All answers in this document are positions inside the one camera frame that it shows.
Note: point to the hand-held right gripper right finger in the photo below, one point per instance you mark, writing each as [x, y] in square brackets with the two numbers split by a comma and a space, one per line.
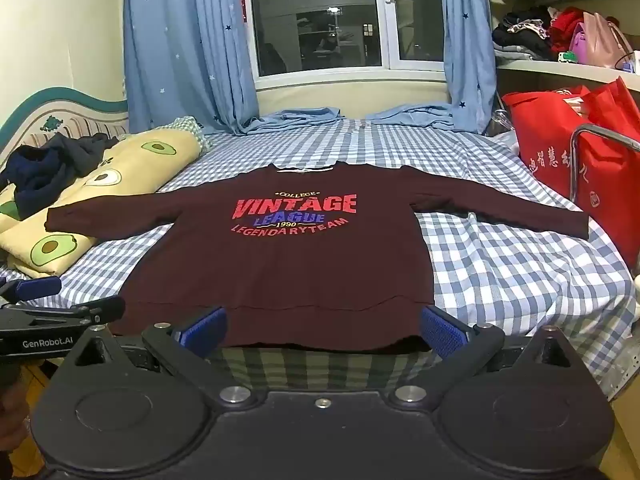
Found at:
[441, 332]

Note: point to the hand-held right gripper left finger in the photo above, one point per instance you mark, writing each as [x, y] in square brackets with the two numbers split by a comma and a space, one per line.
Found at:
[205, 332]

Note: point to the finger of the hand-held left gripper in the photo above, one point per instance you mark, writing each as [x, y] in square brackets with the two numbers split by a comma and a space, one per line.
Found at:
[107, 308]
[35, 288]

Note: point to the maroon printed sweatshirt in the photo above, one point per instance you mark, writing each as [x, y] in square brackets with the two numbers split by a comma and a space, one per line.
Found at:
[300, 275]

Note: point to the dark clothes pile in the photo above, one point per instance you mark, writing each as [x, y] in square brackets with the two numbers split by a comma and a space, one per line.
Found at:
[45, 170]

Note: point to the grey folded clothes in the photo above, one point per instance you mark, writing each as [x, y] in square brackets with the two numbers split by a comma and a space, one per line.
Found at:
[520, 52]

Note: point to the black clothes heap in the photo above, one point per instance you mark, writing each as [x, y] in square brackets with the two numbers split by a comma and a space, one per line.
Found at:
[525, 30]

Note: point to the red clothes heap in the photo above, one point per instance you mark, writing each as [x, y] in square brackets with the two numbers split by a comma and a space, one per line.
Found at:
[565, 25]

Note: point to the blue checked bed sheet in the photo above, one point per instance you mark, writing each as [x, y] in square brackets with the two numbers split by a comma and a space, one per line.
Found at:
[500, 270]

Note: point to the yellow avocado print blanket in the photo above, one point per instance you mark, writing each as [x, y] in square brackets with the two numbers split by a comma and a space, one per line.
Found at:
[125, 165]

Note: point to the cream and teal headboard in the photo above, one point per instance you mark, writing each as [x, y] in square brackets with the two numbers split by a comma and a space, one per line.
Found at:
[50, 110]

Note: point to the green checked pillow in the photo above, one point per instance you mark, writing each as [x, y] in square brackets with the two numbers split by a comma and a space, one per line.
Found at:
[187, 125]

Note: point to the red tote bag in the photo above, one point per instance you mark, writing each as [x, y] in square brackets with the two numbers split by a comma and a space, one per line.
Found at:
[545, 135]

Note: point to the blue star curtain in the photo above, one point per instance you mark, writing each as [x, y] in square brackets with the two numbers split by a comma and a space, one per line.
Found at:
[465, 35]
[175, 35]

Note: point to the white shelf unit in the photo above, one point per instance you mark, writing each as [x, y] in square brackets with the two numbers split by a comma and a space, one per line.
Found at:
[550, 67]

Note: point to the small green white toy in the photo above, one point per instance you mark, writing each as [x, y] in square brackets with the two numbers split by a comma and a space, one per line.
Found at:
[568, 57]

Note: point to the magenta bag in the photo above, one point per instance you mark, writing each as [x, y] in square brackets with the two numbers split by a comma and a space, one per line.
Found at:
[578, 40]

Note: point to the pink handbag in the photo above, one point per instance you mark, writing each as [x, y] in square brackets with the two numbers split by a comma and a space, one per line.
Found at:
[602, 40]

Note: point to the white framed window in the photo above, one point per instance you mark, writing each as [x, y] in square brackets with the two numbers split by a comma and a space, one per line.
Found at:
[320, 10]

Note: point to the metal chair frame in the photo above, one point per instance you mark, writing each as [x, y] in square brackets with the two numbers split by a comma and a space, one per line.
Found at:
[575, 160]

